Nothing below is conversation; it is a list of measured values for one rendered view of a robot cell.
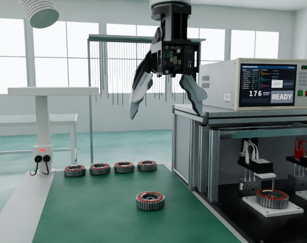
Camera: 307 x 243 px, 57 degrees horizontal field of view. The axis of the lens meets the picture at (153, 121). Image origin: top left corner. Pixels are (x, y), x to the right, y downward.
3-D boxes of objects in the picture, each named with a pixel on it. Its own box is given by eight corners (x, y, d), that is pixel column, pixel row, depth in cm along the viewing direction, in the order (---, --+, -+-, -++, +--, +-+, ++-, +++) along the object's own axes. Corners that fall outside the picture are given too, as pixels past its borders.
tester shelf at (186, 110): (353, 119, 121) (354, 108, 120) (207, 124, 105) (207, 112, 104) (283, 110, 163) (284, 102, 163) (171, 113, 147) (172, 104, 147)
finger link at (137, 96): (123, 113, 48) (153, 68, 48) (117, 110, 53) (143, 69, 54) (138, 122, 49) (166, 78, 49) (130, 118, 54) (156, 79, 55)
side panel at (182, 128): (196, 190, 125) (198, 118, 121) (190, 191, 125) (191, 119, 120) (176, 171, 152) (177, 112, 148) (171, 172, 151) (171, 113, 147)
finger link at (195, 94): (211, 119, 53) (186, 78, 50) (196, 116, 59) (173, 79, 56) (223, 109, 54) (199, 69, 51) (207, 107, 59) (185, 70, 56)
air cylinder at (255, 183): (260, 193, 117) (261, 180, 116) (244, 195, 115) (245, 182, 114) (253, 188, 122) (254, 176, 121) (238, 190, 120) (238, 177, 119)
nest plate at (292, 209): (303, 212, 99) (303, 209, 99) (266, 217, 95) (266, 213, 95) (275, 196, 113) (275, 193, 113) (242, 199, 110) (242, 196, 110)
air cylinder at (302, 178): (309, 188, 122) (310, 175, 122) (295, 189, 121) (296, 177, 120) (300, 183, 127) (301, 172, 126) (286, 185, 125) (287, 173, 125)
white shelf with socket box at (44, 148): (101, 187, 129) (99, 87, 123) (14, 194, 121) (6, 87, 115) (98, 166, 163) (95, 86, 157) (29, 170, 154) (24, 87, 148)
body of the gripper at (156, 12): (159, 76, 47) (159, 1, 45) (145, 77, 55) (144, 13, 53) (200, 76, 49) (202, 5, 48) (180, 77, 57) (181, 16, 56)
